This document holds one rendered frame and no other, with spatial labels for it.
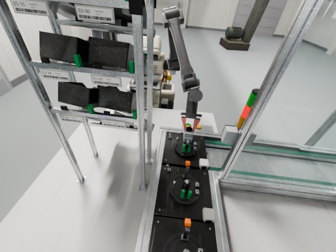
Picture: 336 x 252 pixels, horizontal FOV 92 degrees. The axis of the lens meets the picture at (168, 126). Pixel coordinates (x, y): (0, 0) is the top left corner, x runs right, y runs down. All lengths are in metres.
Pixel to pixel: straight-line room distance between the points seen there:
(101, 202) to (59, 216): 0.17
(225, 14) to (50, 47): 11.16
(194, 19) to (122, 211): 10.97
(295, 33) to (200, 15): 10.83
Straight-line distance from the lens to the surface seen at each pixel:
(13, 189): 2.34
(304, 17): 0.56
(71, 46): 0.60
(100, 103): 0.65
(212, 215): 0.75
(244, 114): 0.67
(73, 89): 0.68
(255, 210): 1.00
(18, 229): 1.00
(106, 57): 0.56
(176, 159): 0.89
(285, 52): 0.56
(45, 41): 0.66
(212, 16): 11.44
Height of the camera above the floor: 1.66
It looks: 40 degrees down
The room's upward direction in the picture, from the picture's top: 6 degrees clockwise
